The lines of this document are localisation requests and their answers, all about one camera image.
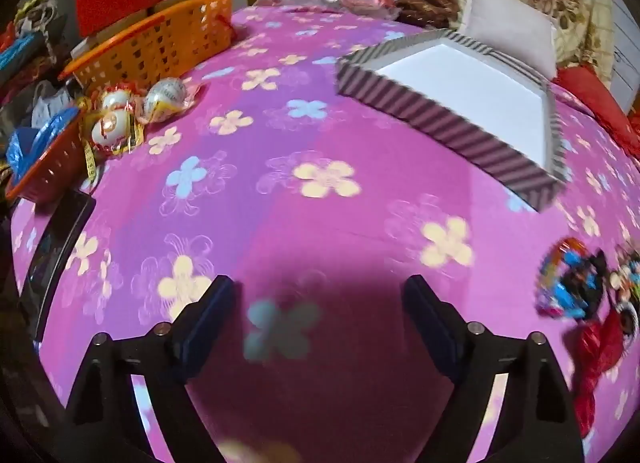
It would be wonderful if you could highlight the blue plastic wrapper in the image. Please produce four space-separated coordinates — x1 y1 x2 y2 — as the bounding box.
6 110 76 179

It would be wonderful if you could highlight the white pillow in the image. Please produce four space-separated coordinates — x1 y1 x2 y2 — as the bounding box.
457 0 558 81

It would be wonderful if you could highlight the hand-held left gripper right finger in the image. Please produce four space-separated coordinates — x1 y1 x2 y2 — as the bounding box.
402 274 586 463

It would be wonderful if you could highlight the pink floral bedsheet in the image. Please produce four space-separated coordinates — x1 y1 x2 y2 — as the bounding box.
10 3 640 463

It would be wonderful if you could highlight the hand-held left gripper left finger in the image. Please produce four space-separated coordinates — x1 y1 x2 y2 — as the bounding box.
65 274 238 463

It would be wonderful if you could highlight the small red plastic basket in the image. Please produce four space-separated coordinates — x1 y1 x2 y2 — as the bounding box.
5 106 86 201

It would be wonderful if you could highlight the striped cardboard box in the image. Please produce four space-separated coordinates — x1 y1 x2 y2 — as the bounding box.
334 28 571 211

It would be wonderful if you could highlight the blue bead bracelet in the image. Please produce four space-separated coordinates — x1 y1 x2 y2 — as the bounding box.
537 237 608 320

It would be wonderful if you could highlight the cellophane wrapped white ornament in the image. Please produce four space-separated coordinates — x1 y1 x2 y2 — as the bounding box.
142 78 193 121
100 86 136 111
90 108 136 149

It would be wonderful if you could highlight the red frilled cushion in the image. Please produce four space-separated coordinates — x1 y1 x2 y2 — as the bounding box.
555 66 640 159

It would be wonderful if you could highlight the orange plastic basket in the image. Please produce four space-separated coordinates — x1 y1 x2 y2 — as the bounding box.
57 0 240 94

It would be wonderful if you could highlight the yellow measuring tape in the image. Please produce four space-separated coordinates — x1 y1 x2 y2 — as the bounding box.
75 98 101 179

